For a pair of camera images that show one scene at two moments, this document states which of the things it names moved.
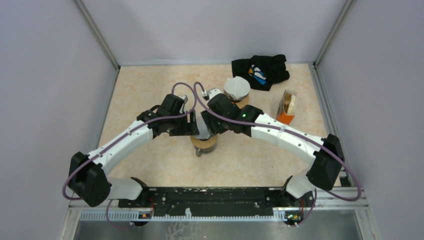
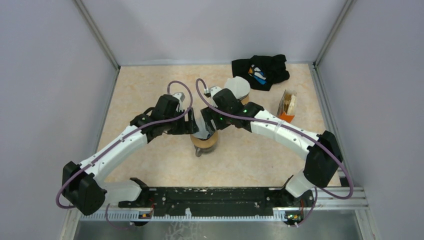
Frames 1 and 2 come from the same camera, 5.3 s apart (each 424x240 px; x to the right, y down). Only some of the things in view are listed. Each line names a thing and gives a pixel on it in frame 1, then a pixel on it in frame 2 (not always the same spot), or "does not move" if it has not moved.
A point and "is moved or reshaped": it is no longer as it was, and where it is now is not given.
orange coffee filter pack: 286,111 does not move
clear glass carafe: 199,151 does not move
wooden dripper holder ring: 235,101 is moved or reshaped
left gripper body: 179,126 does not move
